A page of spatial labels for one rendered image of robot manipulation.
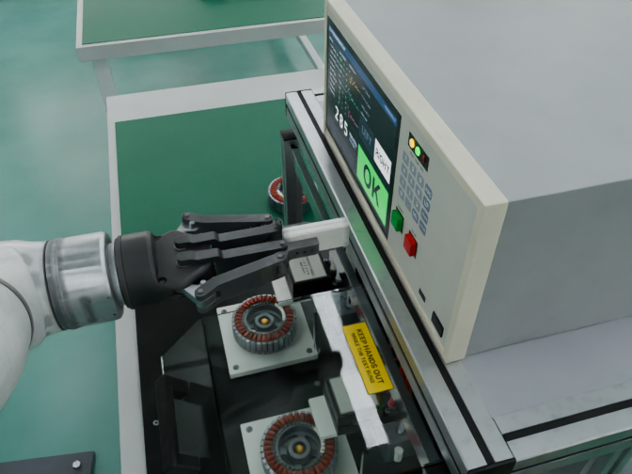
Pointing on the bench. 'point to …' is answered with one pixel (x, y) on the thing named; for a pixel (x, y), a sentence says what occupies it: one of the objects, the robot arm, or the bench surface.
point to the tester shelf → (522, 436)
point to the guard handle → (188, 464)
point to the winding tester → (502, 160)
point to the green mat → (200, 165)
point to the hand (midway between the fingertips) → (315, 236)
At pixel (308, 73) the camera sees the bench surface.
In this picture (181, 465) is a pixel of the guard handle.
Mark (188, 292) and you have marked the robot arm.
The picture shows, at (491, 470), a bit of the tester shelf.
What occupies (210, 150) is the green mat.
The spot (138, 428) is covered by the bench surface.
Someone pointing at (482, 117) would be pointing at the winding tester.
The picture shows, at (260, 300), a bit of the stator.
